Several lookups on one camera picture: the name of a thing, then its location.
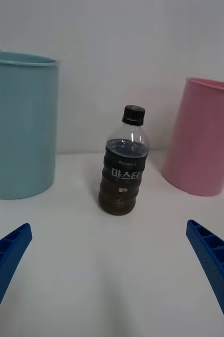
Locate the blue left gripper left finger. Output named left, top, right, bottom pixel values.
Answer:
left=0, top=223, right=33, bottom=337

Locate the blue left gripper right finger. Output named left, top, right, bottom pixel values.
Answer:
left=186, top=220, right=224, bottom=337

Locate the dark plastic bottle black cap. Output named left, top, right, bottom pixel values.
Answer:
left=98, top=104, right=151, bottom=217

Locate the pink plastic bin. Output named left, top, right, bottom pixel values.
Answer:
left=161, top=77, right=224, bottom=197

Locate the pale blue plastic bin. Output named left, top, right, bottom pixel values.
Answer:
left=0, top=48, right=59, bottom=200

